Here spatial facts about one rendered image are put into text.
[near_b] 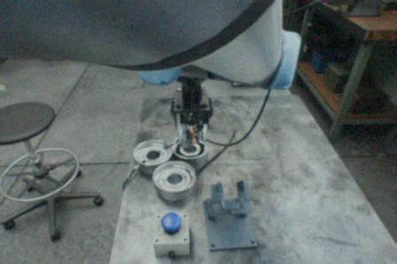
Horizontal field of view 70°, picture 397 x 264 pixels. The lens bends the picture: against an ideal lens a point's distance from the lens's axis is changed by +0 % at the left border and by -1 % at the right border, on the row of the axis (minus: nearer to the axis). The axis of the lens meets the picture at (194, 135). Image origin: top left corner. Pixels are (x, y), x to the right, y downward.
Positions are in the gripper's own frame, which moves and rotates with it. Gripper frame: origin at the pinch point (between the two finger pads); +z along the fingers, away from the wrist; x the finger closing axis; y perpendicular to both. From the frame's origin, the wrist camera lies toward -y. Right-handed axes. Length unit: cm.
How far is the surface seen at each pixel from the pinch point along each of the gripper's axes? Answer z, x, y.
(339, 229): 9.2, 32.2, 21.6
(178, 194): 7.0, -3.5, 12.8
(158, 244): 3.7, -7.1, 26.1
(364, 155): 104, 124, -79
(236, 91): 32, 22, -61
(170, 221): 1.2, -4.6, 22.9
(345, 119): 84, 109, -96
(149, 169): 8.6, -11.4, 4.0
